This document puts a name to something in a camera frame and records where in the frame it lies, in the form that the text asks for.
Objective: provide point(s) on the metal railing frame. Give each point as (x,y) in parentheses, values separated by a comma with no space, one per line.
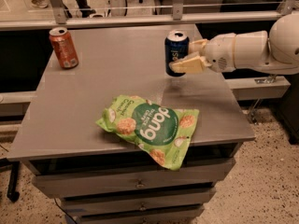
(20,15)

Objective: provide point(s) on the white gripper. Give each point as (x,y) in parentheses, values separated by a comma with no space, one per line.
(219,52)

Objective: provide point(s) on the orange soda can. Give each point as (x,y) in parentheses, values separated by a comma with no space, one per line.
(63,47)

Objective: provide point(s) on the green rice chip bag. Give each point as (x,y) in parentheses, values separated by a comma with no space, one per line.
(162,132)

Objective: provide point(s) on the grey drawer cabinet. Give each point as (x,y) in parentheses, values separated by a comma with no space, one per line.
(119,141)

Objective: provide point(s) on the blue pepsi can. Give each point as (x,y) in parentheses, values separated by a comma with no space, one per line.
(176,46)

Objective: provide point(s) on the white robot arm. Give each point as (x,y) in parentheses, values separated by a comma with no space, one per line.
(276,52)

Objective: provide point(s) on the black stand leg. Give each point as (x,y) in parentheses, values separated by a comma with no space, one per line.
(12,194)

